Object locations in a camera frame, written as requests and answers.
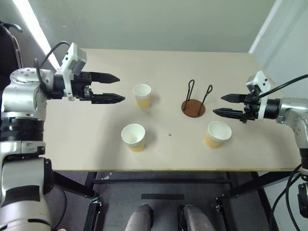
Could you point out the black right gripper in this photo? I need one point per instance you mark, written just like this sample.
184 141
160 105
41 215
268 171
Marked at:
251 108

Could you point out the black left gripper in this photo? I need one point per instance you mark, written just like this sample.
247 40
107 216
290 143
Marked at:
80 86

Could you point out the tan paper cup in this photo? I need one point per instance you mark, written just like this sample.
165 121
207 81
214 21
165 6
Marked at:
137 145
143 102
213 142

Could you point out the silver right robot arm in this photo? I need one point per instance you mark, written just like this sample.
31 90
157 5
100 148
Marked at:
292 108

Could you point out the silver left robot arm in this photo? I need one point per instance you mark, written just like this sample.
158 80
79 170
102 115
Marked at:
16 101

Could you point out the black chair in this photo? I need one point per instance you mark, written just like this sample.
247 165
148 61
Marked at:
7 48

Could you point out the dark grey rounded shape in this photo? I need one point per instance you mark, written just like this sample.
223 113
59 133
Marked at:
139 217
196 217

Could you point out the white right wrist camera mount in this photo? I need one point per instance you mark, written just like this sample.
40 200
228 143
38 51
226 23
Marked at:
261 80

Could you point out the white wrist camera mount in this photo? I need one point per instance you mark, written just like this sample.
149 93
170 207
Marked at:
261 80
73 60

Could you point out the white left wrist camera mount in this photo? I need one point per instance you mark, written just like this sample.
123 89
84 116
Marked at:
73 60

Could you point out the black metal table frame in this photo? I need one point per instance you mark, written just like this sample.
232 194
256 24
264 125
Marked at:
158 181

